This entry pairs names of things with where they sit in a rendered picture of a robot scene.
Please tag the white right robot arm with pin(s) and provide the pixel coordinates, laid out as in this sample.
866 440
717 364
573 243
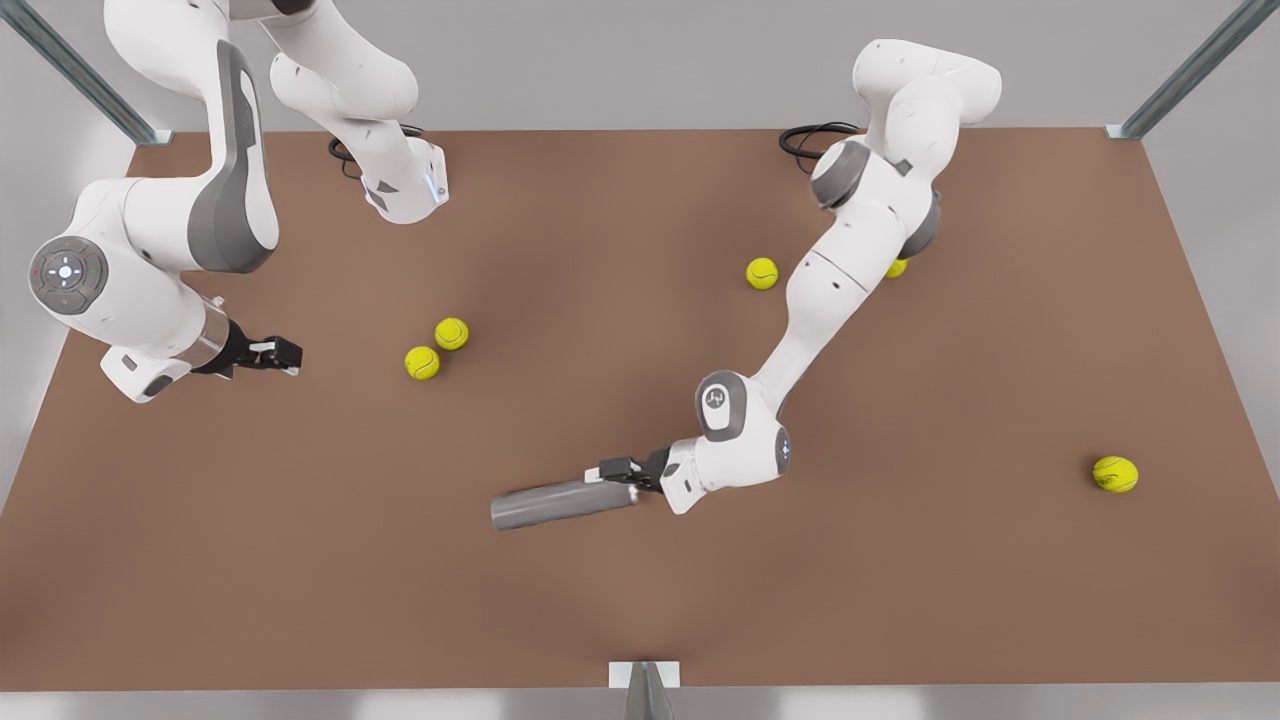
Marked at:
150 230

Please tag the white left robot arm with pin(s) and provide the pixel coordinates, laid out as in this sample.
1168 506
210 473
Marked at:
850 240

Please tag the silver frame post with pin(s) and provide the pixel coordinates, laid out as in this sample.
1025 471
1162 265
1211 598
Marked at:
645 690
80 70
1190 70

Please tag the yellow tennis ball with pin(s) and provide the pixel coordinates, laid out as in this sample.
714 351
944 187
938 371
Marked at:
896 268
1115 474
451 333
762 273
421 362

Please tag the grey tennis ball tube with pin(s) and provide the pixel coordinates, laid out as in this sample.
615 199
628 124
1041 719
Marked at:
560 503

